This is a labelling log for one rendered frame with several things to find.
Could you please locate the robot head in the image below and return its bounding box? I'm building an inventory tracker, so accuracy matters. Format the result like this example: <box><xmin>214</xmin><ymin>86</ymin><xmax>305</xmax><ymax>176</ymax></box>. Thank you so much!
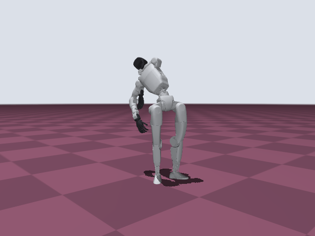
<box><xmin>133</xmin><ymin>57</ymin><xmax>148</xmax><ymax>70</ymax></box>

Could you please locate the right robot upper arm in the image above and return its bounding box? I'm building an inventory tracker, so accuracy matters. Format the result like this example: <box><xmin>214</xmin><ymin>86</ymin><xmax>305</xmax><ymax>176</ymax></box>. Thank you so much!
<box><xmin>131</xmin><ymin>80</ymin><xmax>144</xmax><ymax>104</ymax></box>

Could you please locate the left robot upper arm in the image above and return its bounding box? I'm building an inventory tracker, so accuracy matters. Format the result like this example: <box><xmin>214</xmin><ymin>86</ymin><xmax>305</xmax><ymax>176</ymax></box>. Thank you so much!
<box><xmin>138</xmin><ymin>57</ymin><xmax>162</xmax><ymax>75</ymax></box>

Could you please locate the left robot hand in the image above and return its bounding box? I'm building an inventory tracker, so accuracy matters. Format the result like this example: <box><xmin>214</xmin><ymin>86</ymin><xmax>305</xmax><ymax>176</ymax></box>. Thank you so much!
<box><xmin>137</xmin><ymin>90</ymin><xmax>144</xmax><ymax>110</ymax></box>

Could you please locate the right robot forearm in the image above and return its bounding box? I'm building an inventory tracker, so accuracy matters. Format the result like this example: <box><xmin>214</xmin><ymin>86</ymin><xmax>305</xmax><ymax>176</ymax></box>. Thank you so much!
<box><xmin>129</xmin><ymin>97</ymin><xmax>139</xmax><ymax>119</ymax></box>

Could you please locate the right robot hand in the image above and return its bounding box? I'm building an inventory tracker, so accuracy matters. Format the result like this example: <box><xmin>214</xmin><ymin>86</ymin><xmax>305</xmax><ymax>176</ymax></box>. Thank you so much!
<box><xmin>134</xmin><ymin>114</ymin><xmax>148</xmax><ymax>133</ymax></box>

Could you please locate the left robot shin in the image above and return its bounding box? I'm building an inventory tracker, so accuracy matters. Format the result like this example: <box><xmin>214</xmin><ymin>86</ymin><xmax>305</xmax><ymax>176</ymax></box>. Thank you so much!
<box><xmin>170</xmin><ymin>141</ymin><xmax>183</xmax><ymax>174</ymax></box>

